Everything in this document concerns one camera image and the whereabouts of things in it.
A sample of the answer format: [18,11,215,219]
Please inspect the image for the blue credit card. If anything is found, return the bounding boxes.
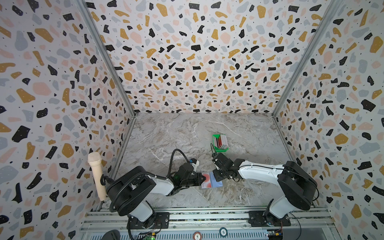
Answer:
[210,175,223,188]

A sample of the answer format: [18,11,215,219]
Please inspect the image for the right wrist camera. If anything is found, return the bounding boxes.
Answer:
[212,153,227,169]

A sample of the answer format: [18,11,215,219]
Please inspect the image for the black corrugated cable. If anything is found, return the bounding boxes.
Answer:
[108,148,191,214]

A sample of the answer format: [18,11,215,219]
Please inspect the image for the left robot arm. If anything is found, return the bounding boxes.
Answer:
[100,162,207,223]

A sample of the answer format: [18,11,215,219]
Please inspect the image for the white red-dot credit card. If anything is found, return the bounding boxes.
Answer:
[201,173,212,189]

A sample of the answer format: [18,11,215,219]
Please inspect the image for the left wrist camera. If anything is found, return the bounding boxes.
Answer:
[189,158,200,172]

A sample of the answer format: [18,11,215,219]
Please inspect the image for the beige microphone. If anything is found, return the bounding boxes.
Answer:
[88,152,107,201]

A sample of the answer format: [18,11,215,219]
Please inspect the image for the red round marker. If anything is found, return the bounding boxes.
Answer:
[193,232,203,240]

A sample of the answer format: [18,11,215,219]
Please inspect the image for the cards stack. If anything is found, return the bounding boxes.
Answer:
[217,135,229,150]

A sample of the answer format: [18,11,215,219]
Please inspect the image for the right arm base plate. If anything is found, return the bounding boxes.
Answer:
[248,211,291,228]

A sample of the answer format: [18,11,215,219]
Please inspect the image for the green card tray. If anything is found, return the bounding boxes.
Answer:
[212,134,229,153]

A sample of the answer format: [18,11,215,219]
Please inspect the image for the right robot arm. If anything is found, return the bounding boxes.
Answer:
[212,153,318,220]

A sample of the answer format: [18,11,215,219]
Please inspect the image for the aluminium mounting rail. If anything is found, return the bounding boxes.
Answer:
[78,207,341,240]

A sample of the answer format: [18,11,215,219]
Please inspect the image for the grey card holder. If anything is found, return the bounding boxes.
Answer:
[200,172,223,189]

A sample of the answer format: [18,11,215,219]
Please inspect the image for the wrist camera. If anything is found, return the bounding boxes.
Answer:
[189,158,200,172]
[212,153,227,169]

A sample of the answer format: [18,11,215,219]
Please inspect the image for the green round marker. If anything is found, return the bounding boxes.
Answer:
[219,227,228,238]

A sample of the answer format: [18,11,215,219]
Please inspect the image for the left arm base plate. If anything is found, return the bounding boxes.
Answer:
[127,212,170,230]

